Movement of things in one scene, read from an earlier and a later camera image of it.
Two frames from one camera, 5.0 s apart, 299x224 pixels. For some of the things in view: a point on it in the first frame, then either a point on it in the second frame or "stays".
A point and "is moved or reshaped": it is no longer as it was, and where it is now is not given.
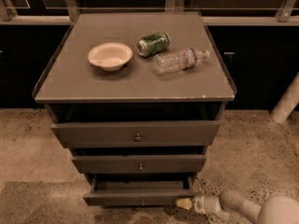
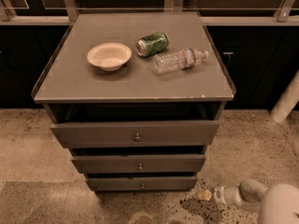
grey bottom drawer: x=147 y=189 is moved or reshaped
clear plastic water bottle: x=177 y=60 stays
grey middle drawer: x=139 y=163 stays
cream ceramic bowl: x=109 y=56 stays
